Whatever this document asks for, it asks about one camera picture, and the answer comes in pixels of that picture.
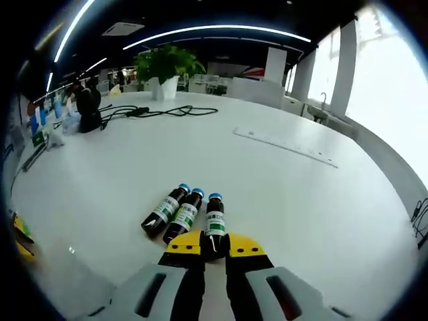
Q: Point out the black flat bar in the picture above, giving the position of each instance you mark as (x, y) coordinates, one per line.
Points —
(33, 160)

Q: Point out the black stand leg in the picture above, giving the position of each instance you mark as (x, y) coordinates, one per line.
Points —
(423, 242)

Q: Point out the white sink counter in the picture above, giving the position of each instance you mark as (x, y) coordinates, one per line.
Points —
(329, 120)

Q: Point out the ceiling air vent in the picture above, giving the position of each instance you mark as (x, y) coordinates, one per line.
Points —
(123, 29)

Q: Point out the green plant in white pot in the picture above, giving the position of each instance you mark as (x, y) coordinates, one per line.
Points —
(167, 61)

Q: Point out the row of white office desks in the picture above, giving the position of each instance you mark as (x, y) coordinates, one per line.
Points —
(254, 90)

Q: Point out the red white wall banner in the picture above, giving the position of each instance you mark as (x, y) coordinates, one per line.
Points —
(255, 73)

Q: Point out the white crumpled paper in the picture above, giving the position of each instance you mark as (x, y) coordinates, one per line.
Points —
(55, 143)

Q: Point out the metal sink faucet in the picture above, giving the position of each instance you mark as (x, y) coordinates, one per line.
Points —
(325, 103)

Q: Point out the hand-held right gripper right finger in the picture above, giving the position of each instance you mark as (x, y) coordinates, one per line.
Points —
(261, 287)

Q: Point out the green white small box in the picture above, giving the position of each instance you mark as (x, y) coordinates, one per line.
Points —
(39, 138)

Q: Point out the ceiling light strip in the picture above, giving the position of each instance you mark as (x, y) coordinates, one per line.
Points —
(217, 26)
(96, 64)
(49, 82)
(72, 27)

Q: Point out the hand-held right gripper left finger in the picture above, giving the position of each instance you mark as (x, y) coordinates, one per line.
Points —
(172, 284)

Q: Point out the black round desk device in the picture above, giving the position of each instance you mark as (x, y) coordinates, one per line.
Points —
(88, 110)

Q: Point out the bluish plastic bag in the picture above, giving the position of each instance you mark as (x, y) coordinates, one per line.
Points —
(71, 123)

